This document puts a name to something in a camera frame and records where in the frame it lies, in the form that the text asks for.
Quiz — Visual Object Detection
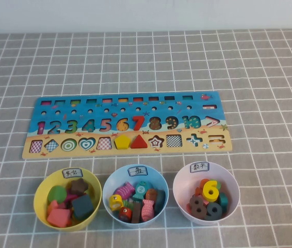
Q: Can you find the yellow number six piece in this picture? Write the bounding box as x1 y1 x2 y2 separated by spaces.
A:
202 180 219 203

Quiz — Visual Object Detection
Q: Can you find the light pink striped fish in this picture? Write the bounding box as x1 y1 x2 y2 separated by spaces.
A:
140 198 155 222

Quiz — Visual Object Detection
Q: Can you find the orange number piece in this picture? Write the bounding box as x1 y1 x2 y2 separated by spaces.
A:
194 178 210 197

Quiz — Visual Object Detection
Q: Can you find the brown orange wooden fish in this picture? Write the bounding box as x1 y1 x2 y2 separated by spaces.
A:
145 188 158 202

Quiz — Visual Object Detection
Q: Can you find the teal number piece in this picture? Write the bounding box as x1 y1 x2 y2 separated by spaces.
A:
218 192 229 214

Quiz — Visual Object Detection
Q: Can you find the green number piece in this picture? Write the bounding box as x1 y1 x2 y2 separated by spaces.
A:
209 179 222 192

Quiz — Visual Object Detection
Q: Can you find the red number seven piece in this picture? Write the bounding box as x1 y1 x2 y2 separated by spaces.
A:
132 115 145 131

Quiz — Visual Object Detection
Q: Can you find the grey number nine piece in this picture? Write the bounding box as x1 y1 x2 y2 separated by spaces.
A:
204 201 223 221

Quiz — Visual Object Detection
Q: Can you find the magenta striped wooden fish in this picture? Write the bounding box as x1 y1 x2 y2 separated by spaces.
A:
113 181 136 200

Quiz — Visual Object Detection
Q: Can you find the large salmon wooden block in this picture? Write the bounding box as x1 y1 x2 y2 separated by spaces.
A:
46 208 72 228

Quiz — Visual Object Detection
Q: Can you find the brown star wooden piece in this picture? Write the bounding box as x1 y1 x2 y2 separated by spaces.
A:
70 178 89 196

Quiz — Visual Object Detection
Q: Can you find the brown number eight piece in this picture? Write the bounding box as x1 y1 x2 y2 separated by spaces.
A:
189 195 207 220

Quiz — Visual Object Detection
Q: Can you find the paper label on pink bowl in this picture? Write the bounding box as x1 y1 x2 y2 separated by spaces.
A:
189 162 210 173

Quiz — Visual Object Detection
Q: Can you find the dark teal square piece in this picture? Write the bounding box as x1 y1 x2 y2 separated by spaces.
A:
71 194 95 220

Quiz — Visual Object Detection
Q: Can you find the yellow wooden fish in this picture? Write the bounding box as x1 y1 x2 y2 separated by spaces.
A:
108 194 124 211

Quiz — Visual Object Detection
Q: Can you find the paper label on yellow bowl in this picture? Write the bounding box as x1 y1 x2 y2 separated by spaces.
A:
62 167 84 179

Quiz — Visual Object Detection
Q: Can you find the colourful wooden number puzzle board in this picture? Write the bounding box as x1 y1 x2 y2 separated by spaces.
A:
21 90 234 160

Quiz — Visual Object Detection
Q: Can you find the red triangle wooden piece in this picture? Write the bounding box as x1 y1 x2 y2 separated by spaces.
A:
130 134 148 149

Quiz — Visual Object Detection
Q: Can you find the dark brown wooden fish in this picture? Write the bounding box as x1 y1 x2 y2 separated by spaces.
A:
131 200 143 224

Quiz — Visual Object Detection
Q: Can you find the red wooden fish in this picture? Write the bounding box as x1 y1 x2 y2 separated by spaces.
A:
118 206 133 222

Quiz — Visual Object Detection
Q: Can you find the magenta wooden piece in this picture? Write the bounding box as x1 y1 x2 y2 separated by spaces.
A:
64 191 78 205

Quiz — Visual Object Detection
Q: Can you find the teal fish with number two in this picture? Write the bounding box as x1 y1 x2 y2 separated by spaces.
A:
132 180 153 202

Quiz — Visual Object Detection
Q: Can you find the light blue plastic bowl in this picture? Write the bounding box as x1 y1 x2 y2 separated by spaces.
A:
102 164 169 228

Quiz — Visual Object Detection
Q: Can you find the dark teal wooden fish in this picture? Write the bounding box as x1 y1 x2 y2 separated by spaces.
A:
154 190 167 215

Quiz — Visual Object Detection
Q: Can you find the small salmon wooden piece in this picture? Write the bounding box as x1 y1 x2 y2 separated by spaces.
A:
47 200 60 215

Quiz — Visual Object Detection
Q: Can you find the yellow plastic bowl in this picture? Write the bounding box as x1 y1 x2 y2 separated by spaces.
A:
33 167 103 231

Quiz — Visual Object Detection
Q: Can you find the green round wooden piece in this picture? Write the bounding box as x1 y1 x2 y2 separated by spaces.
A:
47 185 67 205

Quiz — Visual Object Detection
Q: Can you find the yellow pentagon wooden piece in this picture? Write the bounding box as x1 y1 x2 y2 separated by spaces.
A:
114 134 132 150

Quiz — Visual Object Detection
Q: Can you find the grey white-grid tablecloth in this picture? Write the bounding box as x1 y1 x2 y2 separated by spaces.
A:
0 28 292 248

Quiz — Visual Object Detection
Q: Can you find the pale pink plastic bowl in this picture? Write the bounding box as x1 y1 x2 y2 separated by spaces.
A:
172 161 240 226

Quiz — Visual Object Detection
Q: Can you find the paper label on blue bowl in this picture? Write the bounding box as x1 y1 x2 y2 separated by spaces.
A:
127 165 149 177

